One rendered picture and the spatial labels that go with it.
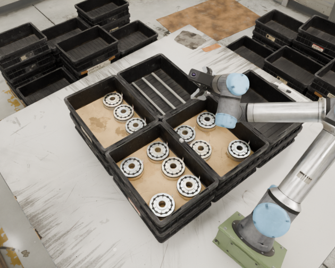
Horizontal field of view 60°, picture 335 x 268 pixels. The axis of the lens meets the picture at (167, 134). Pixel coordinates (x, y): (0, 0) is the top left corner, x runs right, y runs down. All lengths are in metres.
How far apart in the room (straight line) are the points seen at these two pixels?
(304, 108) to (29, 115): 1.42
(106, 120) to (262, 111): 0.76
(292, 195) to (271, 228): 0.13
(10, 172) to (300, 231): 1.38
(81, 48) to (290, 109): 1.85
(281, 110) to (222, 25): 2.67
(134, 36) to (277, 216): 2.18
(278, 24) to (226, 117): 2.21
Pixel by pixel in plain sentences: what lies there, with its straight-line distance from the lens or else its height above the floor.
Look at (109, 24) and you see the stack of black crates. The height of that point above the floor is 0.48.
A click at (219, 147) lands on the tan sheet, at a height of 0.83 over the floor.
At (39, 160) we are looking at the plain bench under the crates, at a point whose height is 0.70.
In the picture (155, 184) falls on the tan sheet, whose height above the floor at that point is 0.83.
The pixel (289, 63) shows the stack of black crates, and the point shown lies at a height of 0.38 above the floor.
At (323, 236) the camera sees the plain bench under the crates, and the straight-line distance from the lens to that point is 1.49.
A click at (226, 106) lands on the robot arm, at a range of 1.04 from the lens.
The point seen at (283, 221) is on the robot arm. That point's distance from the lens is 1.02.
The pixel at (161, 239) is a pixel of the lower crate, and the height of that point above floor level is 0.73.
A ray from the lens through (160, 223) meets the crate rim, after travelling 1.10.
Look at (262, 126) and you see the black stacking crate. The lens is 1.53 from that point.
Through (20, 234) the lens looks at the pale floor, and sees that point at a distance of 2.28.
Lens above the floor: 1.96
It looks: 53 degrees down
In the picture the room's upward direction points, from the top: 1 degrees clockwise
